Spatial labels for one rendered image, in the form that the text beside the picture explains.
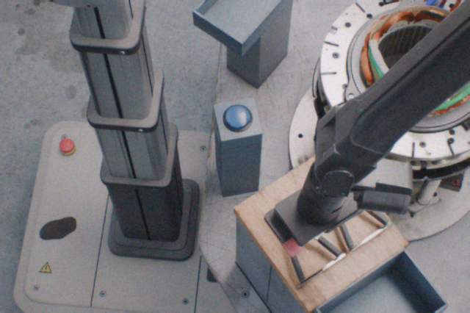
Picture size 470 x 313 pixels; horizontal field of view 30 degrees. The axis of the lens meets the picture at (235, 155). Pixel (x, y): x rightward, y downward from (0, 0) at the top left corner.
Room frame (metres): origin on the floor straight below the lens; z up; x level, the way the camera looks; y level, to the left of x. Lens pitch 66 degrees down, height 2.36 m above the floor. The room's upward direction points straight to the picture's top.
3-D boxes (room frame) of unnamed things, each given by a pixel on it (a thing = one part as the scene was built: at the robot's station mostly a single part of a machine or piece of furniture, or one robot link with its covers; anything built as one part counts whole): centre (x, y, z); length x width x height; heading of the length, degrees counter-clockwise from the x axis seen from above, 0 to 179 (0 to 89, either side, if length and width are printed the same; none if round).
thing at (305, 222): (0.42, -0.11, 1.28); 0.10 x 0.07 x 0.07; 124
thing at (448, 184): (0.67, -0.41, 0.81); 0.08 x 0.05 x 0.02; 164
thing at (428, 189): (0.61, -0.35, 0.91); 0.02 x 0.02 x 0.21
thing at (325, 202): (0.42, -0.12, 1.34); 0.07 x 0.06 x 0.07; 84
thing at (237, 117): (0.66, 0.00, 1.04); 0.04 x 0.04 x 0.01
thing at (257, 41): (0.92, -0.04, 0.92); 0.25 x 0.11 x 0.28; 143
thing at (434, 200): (0.61, -0.35, 0.81); 0.07 x 0.03 x 0.01; 114
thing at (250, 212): (0.46, -0.13, 1.05); 0.20 x 0.19 x 0.02; 34
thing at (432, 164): (0.59, -0.35, 1.05); 0.09 x 0.04 x 0.01; 122
